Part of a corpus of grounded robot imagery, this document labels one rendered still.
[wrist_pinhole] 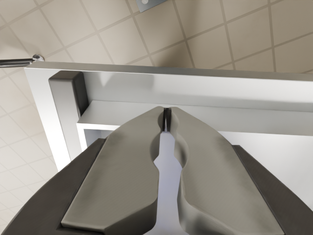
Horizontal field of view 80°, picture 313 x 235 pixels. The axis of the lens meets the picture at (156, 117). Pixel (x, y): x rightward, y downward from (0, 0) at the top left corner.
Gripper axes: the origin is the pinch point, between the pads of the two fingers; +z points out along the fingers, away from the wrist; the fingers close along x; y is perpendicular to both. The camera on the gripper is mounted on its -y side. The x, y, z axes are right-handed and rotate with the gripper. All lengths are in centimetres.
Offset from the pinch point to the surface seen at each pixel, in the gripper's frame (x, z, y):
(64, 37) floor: -50, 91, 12
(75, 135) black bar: -7.2, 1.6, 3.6
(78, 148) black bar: -7.1, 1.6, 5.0
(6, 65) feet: -77, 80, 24
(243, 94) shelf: 6.2, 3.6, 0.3
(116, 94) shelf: -4.0, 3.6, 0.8
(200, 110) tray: 2.9, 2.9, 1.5
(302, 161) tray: 13.8, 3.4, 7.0
